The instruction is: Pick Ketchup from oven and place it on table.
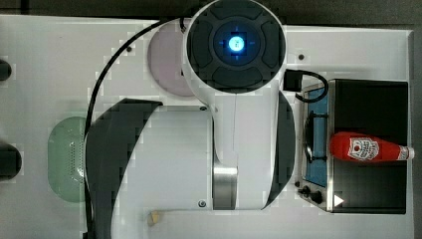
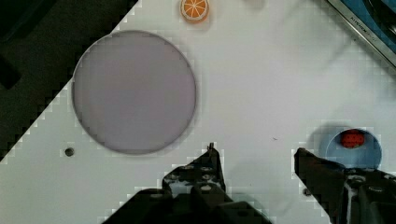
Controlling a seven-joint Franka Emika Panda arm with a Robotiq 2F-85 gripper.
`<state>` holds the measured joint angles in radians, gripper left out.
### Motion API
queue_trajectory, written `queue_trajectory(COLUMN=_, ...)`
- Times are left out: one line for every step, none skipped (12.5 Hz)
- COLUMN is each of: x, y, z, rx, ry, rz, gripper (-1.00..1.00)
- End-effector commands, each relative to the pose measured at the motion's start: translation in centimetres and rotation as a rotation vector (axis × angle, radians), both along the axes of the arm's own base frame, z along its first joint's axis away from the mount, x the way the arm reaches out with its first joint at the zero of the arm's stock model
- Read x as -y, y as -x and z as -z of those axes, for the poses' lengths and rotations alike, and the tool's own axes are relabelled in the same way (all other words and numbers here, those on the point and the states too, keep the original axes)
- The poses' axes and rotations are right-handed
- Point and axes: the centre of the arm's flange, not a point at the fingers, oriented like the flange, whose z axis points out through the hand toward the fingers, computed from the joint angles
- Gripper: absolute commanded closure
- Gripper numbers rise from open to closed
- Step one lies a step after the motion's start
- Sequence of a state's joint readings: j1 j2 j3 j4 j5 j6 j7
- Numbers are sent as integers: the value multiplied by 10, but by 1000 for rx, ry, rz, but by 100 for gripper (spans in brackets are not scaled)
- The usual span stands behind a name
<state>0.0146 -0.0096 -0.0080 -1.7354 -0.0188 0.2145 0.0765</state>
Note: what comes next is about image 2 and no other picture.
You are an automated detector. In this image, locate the grey round plate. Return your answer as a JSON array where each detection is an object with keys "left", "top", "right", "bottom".
[{"left": 72, "top": 30, "right": 197, "bottom": 154}]

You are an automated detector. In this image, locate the red strawberry toy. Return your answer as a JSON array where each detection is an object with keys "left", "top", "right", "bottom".
[{"left": 340, "top": 130, "right": 365, "bottom": 148}]

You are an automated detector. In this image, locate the orange slice toy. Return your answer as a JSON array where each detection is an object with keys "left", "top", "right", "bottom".
[{"left": 179, "top": 0, "right": 210, "bottom": 23}]

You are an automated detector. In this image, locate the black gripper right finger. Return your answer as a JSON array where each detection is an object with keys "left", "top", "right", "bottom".
[{"left": 293, "top": 147, "right": 349, "bottom": 224}]

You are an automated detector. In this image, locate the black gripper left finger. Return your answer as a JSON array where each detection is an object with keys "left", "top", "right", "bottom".
[{"left": 162, "top": 143, "right": 226, "bottom": 198}]

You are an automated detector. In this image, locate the blue cup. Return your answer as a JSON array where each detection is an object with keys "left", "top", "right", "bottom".
[{"left": 318, "top": 128, "right": 382, "bottom": 169}]

